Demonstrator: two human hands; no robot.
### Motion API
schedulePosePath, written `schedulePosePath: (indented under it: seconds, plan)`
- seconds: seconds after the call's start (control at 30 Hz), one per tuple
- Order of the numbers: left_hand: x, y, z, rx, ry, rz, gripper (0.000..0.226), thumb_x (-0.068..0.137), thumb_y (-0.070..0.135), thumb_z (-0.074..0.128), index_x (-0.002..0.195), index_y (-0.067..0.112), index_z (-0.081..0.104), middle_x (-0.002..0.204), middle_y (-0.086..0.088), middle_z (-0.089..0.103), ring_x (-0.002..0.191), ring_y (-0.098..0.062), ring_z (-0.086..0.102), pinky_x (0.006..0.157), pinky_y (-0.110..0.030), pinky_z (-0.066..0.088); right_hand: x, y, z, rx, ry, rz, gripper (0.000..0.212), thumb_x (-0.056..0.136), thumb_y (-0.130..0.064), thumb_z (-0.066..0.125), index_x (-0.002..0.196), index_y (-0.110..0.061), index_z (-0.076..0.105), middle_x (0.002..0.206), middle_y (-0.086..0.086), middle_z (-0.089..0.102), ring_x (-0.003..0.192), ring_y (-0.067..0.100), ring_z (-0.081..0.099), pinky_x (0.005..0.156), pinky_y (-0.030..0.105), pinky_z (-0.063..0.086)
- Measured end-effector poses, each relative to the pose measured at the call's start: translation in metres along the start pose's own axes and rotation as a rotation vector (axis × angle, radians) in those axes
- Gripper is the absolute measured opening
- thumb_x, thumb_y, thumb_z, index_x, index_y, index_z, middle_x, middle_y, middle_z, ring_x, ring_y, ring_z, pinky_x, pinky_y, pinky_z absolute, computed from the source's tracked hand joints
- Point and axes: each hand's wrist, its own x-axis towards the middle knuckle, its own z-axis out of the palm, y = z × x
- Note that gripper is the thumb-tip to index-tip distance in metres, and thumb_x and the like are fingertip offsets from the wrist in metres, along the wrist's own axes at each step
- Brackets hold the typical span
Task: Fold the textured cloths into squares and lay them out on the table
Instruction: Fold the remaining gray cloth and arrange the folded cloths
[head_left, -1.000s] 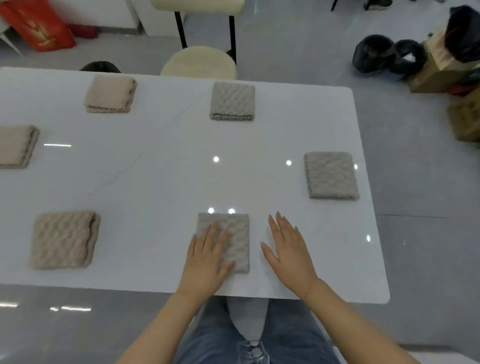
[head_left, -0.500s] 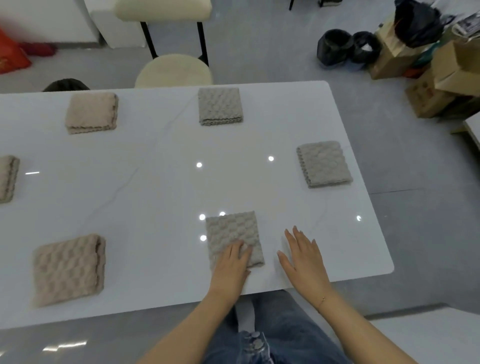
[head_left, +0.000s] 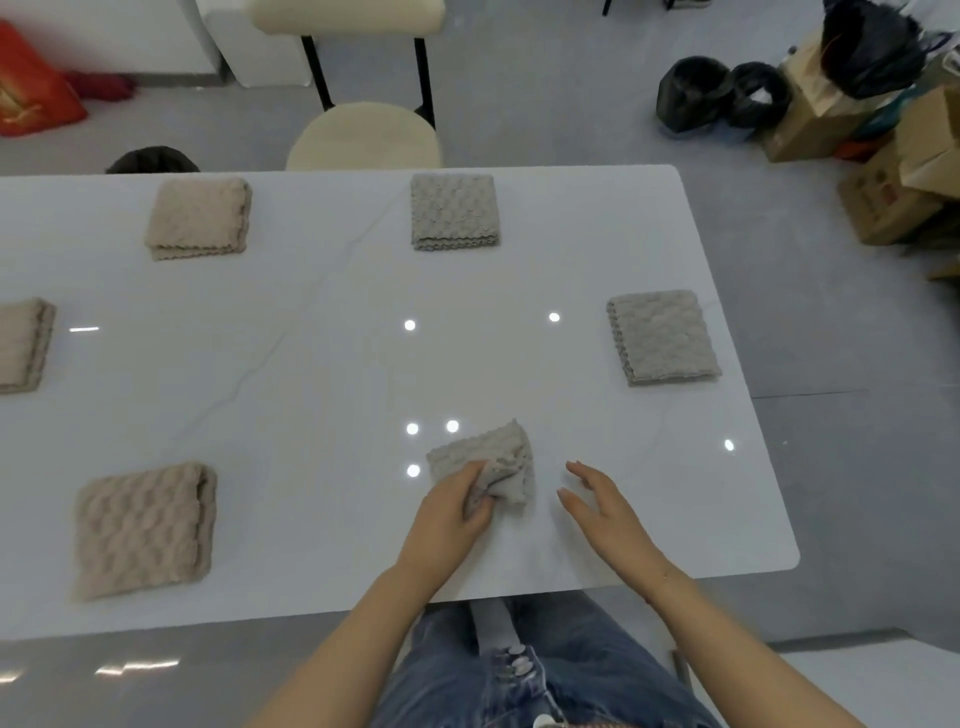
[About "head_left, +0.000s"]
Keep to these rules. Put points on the beige fluffy towel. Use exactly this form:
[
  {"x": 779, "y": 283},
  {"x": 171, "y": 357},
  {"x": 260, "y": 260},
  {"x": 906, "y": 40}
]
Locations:
[
  {"x": 22, "y": 345},
  {"x": 142, "y": 532},
  {"x": 199, "y": 217}
]

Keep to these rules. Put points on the taupe fluffy towel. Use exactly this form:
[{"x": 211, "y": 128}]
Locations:
[
  {"x": 664, "y": 337},
  {"x": 502, "y": 457}
]

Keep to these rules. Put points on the white glossy table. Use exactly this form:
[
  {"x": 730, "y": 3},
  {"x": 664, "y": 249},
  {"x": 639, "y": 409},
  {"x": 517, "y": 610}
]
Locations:
[{"x": 337, "y": 375}]

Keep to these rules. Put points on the large black plastic bag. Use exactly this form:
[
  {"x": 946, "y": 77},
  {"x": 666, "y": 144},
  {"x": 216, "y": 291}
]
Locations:
[{"x": 870, "y": 45}]

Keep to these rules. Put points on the person's left forearm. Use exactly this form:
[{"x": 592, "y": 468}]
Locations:
[{"x": 345, "y": 660}]

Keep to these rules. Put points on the person's right forearm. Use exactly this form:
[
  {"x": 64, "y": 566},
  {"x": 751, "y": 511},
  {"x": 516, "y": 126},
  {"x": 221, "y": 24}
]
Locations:
[{"x": 750, "y": 667}]

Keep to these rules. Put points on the blue-grey fluffy towel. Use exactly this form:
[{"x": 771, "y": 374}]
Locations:
[{"x": 454, "y": 210}]

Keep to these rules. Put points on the cream padded chair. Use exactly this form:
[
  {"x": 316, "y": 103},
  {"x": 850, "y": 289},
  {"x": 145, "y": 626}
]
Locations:
[{"x": 360, "y": 139}]

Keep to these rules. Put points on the person's left hand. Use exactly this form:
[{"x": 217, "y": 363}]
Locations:
[{"x": 439, "y": 536}]

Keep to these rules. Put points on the red shopping bag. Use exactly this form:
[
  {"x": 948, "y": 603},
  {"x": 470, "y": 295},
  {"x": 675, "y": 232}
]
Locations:
[{"x": 30, "y": 97}]

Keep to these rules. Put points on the white rectangular box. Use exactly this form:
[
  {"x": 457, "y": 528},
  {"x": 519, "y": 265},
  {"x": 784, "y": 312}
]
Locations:
[{"x": 262, "y": 60}]

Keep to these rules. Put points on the dark red cloth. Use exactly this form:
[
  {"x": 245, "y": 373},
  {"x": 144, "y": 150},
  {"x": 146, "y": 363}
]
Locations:
[{"x": 105, "y": 86}]

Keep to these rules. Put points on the person's right hand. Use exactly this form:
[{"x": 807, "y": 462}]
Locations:
[{"x": 619, "y": 540}]

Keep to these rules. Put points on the grey bin with black bag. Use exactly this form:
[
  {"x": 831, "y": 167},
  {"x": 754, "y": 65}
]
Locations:
[{"x": 154, "y": 161}]

